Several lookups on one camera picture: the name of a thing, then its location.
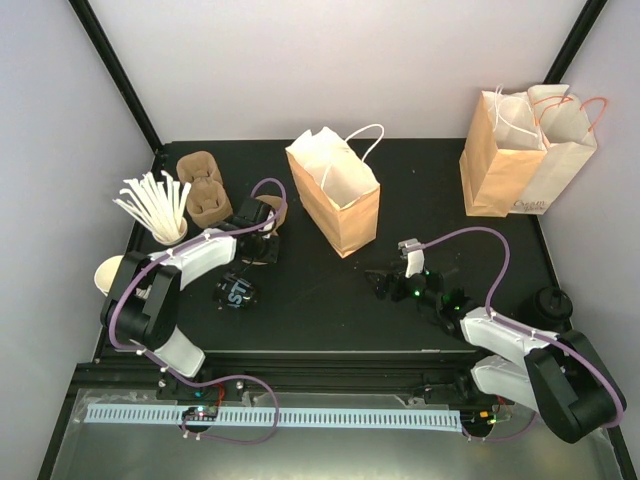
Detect brown pulp cup carrier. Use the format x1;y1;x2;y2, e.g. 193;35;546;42
257;195;288;238

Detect cup holding white straws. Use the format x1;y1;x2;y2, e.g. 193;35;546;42
113;170;192;246

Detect left black frame post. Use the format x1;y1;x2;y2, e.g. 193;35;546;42
69;0;163;153

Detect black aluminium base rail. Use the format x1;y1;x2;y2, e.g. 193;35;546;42
94;349;506;401

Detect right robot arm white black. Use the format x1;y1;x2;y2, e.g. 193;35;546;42
364;269;626;443

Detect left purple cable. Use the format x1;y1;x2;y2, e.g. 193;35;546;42
108;177;287;444

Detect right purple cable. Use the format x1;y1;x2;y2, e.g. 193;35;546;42
419;226;628;445

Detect light blue slotted cable duct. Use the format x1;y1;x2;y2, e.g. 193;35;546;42
84;404;462;433

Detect tall kraft paper bag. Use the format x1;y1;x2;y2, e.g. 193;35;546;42
459;87;547;217

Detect white paper bag orange handles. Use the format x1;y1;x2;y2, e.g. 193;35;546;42
511;84;608;215

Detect black printed coffee cup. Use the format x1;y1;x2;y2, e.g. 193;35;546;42
213;270;258;309

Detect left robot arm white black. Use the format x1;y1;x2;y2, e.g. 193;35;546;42
101;195;287;399

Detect black frame post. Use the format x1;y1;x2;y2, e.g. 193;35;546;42
543;0;608;84
69;0;163;153

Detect stacked brown pulp cup carriers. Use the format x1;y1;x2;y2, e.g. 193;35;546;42
176;151;233;229

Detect stack of white paper cups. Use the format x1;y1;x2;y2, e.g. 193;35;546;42
93;255;124;296

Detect kraft paper bag white handles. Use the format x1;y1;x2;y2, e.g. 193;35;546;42
285;123;385;258

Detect right black frame post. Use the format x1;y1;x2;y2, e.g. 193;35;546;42
543;0;608;84

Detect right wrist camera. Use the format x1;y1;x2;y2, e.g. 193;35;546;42
398;238;424;278

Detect purple cable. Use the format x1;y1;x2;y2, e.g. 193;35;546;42
419;226;628;445
108;177;287;444

